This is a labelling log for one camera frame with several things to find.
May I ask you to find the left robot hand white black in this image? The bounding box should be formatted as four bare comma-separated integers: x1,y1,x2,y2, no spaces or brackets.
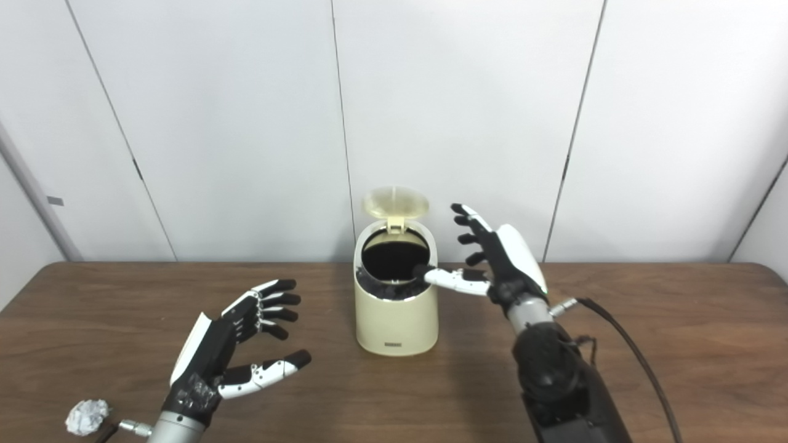
161,279,312,426

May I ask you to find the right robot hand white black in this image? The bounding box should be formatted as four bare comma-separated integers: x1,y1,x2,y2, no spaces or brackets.
412,203,550,317

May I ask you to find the cream-colored round bin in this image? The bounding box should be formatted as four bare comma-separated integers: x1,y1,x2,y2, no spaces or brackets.
353,218,440,357

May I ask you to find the white paper ball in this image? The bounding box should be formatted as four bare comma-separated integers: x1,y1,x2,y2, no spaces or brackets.
65,399,111,436

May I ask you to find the cream round bin lid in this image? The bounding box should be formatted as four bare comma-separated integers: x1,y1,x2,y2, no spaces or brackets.
362,186,430,234

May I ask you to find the black bin liner bag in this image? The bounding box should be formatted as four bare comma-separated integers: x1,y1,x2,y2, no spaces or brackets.
357,229,435,301

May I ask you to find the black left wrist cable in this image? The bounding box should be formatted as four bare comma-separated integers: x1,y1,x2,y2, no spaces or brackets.
92,420,153,443

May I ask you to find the grey wall corner post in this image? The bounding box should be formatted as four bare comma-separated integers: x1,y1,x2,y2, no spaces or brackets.
0,120,84,262

